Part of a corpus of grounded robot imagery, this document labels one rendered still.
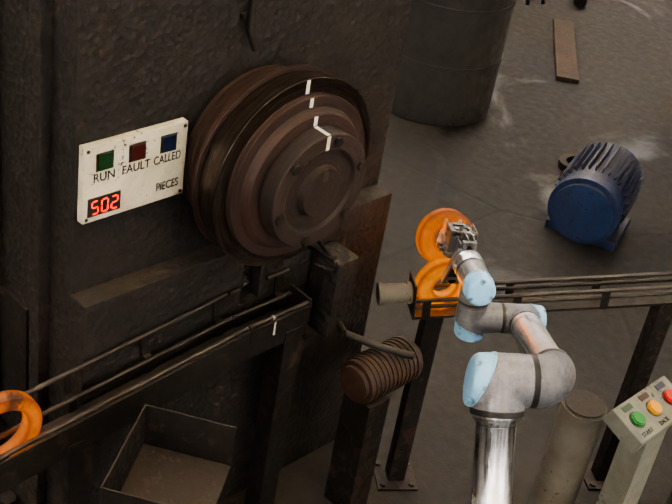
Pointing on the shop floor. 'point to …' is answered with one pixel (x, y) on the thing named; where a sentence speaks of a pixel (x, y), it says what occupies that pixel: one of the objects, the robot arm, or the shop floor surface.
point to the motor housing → (365, 417)
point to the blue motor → (596, 195)
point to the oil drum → (451, 60)
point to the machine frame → (10, 292)
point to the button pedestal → (635, 445)
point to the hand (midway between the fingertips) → (446, 230)
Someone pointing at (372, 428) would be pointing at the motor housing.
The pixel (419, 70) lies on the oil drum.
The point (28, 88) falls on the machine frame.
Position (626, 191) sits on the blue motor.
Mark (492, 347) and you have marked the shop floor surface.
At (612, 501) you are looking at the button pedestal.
